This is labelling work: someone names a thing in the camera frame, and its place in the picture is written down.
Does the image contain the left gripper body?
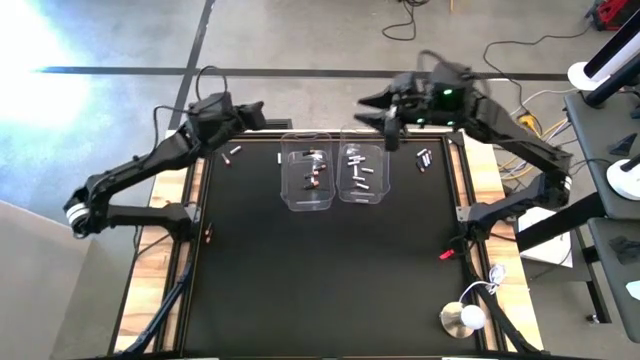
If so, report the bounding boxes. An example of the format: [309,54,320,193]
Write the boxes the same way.
[202,104,251,150]

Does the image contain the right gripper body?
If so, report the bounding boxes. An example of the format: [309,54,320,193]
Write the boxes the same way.
[383,72,441,152]

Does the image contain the clear plastic bin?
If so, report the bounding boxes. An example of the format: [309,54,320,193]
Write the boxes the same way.
[337,128,392,205]
[279,131,337,213]

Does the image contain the wooden table side board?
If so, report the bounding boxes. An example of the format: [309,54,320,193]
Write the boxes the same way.
[447,133,545,352]
[113,130,207,354]

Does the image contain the white paper sheet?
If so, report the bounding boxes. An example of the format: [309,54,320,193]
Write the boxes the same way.
[516,206,575,270]

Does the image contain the black side table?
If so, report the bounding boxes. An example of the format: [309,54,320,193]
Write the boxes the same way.
[585,216,640,345]
[563,88,640,221]

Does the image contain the white black tower fan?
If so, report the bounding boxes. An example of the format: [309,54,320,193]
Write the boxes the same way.
[566,21,640,92]

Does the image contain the round metal disc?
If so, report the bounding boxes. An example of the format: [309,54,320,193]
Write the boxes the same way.
[439,300,477,340]

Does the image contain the white round stand base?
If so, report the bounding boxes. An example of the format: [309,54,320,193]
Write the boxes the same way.
[605,153,640,202]

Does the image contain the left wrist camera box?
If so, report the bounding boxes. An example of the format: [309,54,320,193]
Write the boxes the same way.
[191,91,234,126]

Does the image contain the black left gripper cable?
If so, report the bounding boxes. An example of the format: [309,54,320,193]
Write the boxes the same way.
[193,64,230,104]

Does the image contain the black floor cable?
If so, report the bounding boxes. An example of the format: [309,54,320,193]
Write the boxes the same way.
[381,0,432,43]
[481,23,597,119]

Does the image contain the yellow floor cable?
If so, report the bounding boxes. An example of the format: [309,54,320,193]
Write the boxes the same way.
[497,117,571,182]

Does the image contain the white coiled cable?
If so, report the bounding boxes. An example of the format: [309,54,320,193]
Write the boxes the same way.
[457,263,508,307]

